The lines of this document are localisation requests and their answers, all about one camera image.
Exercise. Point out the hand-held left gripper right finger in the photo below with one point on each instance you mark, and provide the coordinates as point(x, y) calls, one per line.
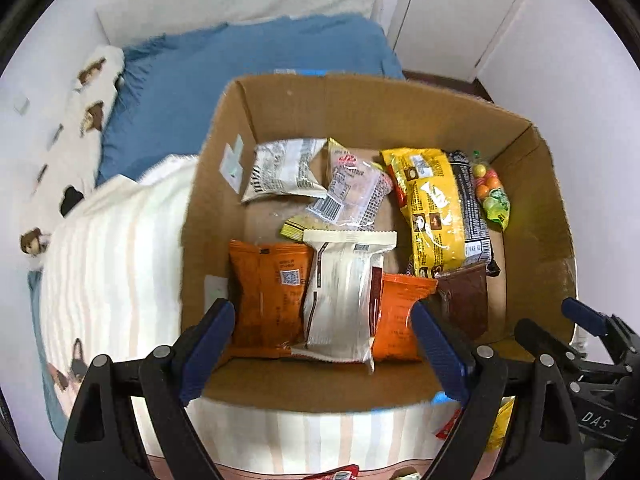
point(442, 355)

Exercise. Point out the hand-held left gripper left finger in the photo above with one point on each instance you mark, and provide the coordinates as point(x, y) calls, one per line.
point(207, 355)

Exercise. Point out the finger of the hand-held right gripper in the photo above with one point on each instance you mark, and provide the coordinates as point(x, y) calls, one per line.
point(542, 337)
point(585, 312)

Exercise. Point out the orange snack packet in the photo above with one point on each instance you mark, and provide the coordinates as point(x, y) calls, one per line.
point(395, 325)
point(265, 305)

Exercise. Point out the brown snack packet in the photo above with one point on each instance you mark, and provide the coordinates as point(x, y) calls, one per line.
point(465, 300)

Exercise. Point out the black snack packet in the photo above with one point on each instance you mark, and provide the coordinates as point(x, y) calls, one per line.
point(472, 210)

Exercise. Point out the large yellow chocolate bag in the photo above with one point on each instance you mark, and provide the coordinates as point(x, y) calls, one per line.
point(430, 210)

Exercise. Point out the green candy ball packet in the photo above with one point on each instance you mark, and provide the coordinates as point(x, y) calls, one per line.
point(493, 195)

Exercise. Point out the clear yellow-edged snack packet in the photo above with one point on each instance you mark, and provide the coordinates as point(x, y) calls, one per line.
point(350, 190)

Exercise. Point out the silver snack packet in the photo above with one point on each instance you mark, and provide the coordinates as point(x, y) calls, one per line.
point(280, 170)

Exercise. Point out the cardboard box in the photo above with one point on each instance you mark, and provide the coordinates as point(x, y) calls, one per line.
point(350, 110)

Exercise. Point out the long red snack packet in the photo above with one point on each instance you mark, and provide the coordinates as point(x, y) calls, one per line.
point(447, 427)

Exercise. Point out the small yellow snack packet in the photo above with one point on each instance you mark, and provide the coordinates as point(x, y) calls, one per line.
point(502, 420)

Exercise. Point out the small white pink snack packet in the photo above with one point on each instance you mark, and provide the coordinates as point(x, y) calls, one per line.
point(407, 474)

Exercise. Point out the striped cream pink blanket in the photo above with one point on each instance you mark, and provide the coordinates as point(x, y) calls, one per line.
point(115, 270)

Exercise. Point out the red triangular snack packet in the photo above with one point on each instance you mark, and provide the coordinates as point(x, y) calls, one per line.
point(335, 474)

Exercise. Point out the bear print long pillow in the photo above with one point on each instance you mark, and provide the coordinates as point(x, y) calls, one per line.
point(75, 125)

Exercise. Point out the blue blanket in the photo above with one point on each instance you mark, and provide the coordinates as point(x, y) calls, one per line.
point(200, 85)

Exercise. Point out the white door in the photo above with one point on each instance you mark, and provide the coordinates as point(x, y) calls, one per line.
point(450, 10)

